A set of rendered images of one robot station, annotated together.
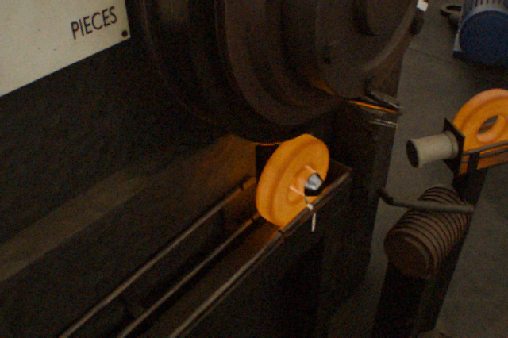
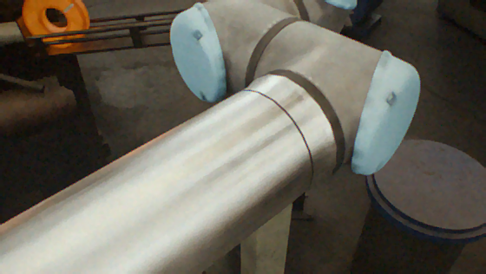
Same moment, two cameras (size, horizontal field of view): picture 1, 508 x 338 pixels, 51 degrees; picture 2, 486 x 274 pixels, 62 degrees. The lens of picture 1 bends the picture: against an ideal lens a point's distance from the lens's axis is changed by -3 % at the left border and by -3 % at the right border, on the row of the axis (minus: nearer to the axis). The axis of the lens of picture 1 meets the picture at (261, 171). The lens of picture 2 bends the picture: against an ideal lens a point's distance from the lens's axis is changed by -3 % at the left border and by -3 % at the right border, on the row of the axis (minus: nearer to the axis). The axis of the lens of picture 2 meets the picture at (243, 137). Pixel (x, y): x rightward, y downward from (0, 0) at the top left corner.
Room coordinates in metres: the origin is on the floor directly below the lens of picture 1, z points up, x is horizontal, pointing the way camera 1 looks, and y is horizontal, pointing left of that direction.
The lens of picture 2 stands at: (0.10, -1.17, 1.14)
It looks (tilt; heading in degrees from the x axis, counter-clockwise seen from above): 41 degrees down; 15
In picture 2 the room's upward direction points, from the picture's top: straight up
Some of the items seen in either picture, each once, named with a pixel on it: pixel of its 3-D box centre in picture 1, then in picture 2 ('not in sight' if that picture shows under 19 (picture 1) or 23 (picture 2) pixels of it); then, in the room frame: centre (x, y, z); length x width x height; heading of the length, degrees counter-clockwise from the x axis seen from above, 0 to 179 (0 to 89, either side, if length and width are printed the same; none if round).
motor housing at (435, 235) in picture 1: (413, 286); (56, 158); (0.85, -0.38, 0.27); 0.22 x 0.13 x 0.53; 139
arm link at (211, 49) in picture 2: not in sight; (242, 42); (0.47, -1.07, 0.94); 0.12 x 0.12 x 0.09; 57
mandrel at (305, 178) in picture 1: (279, 167); not in sight; (0.71, -0.03, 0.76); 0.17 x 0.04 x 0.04; 49
